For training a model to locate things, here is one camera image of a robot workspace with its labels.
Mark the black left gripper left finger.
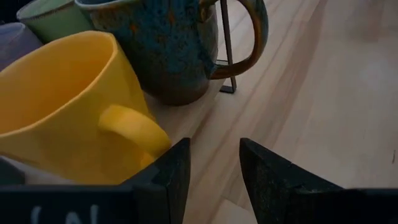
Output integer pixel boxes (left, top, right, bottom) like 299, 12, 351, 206
123, 138, 191, 224

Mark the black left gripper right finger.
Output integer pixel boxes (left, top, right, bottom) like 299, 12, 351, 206
239, 138, 343, 224

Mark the dark speckled teal brown mug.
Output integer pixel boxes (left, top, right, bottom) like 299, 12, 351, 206
74, 0, 270, 106

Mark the yellow mug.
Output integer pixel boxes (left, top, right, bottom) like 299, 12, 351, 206
0, 30, 172, 186

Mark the green ribbed mug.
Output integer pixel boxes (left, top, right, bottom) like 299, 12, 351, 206
16, 0, 94, 44

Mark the purple ribbed mug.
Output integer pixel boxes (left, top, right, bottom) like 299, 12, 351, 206
0, 21, 44, 72

